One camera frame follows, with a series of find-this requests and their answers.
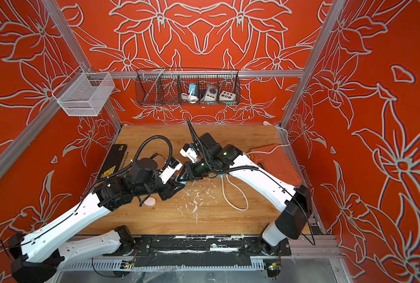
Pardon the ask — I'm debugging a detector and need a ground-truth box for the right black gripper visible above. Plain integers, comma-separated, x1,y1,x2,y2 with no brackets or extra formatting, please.
176,156,216,182

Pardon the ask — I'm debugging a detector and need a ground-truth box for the pink earbud case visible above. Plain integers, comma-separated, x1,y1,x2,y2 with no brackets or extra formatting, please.
143,197,156,207

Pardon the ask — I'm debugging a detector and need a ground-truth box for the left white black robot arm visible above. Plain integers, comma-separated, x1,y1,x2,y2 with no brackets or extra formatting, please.
7,158,182,283

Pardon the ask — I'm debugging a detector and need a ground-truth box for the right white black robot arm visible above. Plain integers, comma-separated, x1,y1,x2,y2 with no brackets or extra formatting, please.
180,133,312,246

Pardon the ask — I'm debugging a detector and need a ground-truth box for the black box yellow label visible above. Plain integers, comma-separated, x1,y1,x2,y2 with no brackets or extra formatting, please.
97,144,128,179

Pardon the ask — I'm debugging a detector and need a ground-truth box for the orange plastic tool case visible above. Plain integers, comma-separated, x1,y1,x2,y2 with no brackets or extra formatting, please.
248,144,303,187

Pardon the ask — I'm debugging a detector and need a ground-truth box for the white cube socket adapter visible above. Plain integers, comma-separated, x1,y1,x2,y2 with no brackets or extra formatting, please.
219,91,236,103

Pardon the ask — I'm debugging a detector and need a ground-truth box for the white round socket adapter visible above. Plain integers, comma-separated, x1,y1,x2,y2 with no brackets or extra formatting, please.
203,86,218,102

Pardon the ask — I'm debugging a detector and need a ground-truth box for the blue charger in basket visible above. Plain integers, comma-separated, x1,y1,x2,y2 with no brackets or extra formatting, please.
187,84,199,97

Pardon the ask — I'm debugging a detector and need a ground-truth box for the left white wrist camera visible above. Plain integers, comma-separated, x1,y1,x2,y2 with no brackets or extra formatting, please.
159,159,183,184

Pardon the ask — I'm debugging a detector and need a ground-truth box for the white power strip cord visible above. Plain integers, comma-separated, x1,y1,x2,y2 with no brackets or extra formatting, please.
221,125,291,212

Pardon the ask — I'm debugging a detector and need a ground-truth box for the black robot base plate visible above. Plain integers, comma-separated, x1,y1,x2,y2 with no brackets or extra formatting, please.
129,235,291,257

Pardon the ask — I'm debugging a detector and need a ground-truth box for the black wire wall basket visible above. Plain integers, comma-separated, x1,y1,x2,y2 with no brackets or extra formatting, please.
134,67,241,106

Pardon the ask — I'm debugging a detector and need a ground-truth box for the clear acrylic wall box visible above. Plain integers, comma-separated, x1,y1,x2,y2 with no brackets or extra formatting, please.
53,73,115,117

